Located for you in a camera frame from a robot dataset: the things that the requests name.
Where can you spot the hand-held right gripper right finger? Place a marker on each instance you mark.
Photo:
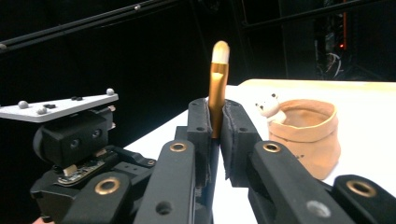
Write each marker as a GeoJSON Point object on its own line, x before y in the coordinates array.
{"type": "Point", "coordinates": [238, 137]}

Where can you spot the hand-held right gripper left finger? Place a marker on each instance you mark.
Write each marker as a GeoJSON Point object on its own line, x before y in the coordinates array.
{"type": "Point", "coordinates": [199, 124]}

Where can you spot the small gold ferrule makeup brush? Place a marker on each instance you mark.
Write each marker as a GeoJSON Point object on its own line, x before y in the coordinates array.
{"type": "Point", "coordinates": [218, 93]}

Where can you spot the black metal bar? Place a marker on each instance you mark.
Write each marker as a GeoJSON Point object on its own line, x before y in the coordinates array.
{"type": "Point", "coordinates": [77, 23]}

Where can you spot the black equipment with red light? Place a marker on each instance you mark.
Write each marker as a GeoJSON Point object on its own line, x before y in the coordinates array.
{"type": "Point", "coordinates": [337, 37]}

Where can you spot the tan cup with bear figure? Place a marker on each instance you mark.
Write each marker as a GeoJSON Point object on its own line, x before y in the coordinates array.
{"type": "Point", "coordinates": [306, 137]}

